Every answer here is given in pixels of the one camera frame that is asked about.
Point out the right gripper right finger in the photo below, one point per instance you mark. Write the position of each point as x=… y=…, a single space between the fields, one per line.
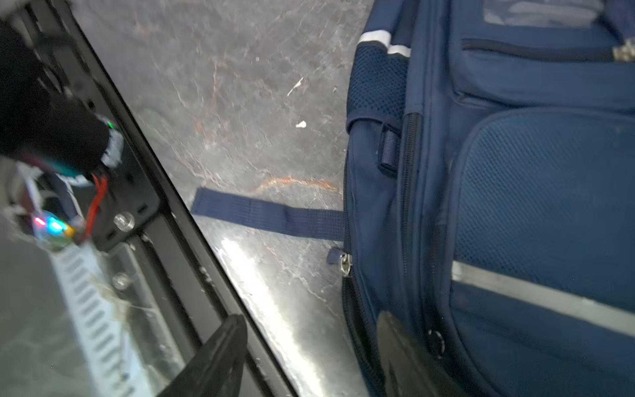
x=410 y=370

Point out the navy blue student backpack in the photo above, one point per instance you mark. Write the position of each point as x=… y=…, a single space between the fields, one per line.
x=488 y=194

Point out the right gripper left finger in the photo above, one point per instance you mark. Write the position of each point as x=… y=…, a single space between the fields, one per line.
x=216 y=369

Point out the white slotted cable duct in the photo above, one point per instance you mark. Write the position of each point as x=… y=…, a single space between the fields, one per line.
x=113 y=360

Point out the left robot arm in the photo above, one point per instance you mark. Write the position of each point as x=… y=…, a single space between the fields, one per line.
x=43 y=127

